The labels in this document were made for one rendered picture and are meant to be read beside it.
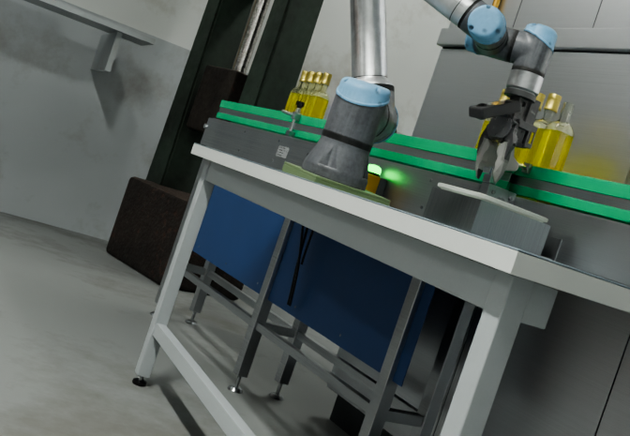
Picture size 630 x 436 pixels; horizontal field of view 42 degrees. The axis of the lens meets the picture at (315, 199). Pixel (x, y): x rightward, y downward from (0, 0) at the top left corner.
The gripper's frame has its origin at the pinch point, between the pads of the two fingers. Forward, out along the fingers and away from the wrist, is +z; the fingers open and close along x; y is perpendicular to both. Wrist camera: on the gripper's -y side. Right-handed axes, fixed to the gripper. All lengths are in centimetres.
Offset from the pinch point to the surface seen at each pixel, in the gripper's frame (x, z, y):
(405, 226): -33, 16, -44
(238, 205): 140, 31, 16
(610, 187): -15.5, -6.1, 22.2
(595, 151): 6.1, -16.7, 38.8
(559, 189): -1.1, -3.0, 22.8
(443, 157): 32.5, -3.6, 13.9
